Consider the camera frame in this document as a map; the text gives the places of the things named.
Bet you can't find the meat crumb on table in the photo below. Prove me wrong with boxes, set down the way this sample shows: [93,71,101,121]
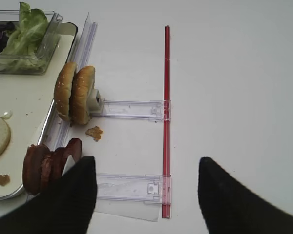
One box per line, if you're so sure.
[85,126,103,142]

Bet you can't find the cream metal tray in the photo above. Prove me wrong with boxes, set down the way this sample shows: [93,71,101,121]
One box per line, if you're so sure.
[0,22,78,200]

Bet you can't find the sesame bun top inner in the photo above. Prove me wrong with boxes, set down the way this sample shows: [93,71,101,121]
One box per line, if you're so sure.
[70,66,95,125]

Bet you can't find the green lettuce leaves in container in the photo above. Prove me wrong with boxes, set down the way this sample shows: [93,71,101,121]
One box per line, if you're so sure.
[0,2,49,74]

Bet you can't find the meat crumb on tray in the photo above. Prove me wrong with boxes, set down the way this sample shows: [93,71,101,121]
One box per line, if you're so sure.
[0,174,10,186]

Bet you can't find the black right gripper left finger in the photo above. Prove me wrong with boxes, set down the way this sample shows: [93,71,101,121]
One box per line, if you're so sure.
[0,156,97,234]

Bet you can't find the right lower clear pusher track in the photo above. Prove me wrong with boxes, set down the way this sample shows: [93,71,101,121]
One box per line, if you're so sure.
[96,174,171,205]

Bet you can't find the right upper clear pusher track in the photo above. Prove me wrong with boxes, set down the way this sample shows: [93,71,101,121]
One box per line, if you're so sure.
[87,89,170,121]

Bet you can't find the right red strip rail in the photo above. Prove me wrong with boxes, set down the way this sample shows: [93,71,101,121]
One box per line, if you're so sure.
[162,25,171,219]

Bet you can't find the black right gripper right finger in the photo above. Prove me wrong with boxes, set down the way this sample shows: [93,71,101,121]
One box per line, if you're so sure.
[197,157,293,234]

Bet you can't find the clear plastic salad container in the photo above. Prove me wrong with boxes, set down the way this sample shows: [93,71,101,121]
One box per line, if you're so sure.
[0,3,63,75]

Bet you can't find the back meat patty slice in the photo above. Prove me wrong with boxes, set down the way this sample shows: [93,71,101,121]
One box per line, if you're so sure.
[61,138,82,172]

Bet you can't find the sesame bun top outer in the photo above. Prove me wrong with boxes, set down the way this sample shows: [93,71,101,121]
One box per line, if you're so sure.
[53,62,77,121]

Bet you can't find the clear pusher track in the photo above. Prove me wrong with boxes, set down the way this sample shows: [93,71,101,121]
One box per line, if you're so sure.
[87,89,170,121]
[96,174,171,205]

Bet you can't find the front meat patty slice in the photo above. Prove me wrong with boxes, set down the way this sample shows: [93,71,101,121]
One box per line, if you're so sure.
[22,144,50,195]

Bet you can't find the sesame bun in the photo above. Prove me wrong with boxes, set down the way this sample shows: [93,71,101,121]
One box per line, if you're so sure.
[53,62,77,121]
[70,66,95,125]

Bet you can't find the middle meat patty slice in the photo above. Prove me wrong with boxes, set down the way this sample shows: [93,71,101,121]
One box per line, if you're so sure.
[40,148,63,191]

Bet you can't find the meat patty slice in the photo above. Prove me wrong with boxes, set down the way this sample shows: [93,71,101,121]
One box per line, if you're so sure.
[61,138,82,172]
[40,148,63,191]
[22,144,50,195]

